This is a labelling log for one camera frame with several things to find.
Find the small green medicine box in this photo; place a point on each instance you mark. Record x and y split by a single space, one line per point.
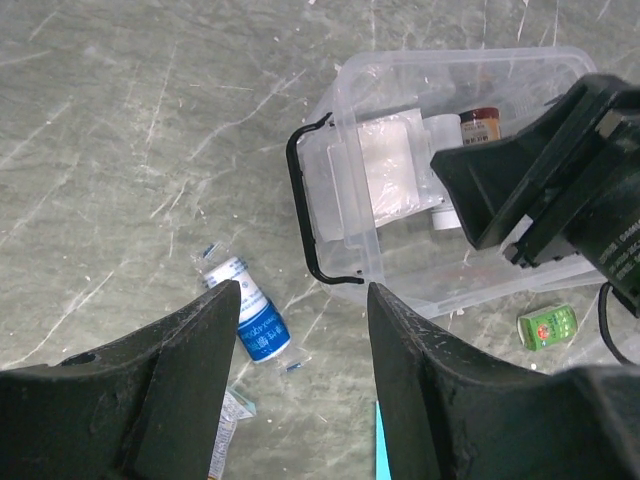
548 326

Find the clear plastic medicine box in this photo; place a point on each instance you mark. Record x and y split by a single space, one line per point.
369 206

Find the teal silver foil packet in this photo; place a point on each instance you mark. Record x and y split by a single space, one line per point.
235 408

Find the brown orange medicine bottle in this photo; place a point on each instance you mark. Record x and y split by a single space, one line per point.
480 125

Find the white gauze pad packet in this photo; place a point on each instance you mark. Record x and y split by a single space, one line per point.
394 149

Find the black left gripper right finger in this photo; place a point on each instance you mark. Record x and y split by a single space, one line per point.
452 411

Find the teal blister pack bag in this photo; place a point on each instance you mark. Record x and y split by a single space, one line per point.
382 470

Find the blue white medicine bottle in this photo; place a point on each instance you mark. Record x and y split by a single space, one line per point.
261 327

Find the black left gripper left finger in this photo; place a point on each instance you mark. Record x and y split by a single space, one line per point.
145 406

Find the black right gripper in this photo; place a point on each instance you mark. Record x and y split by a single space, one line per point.
574 172

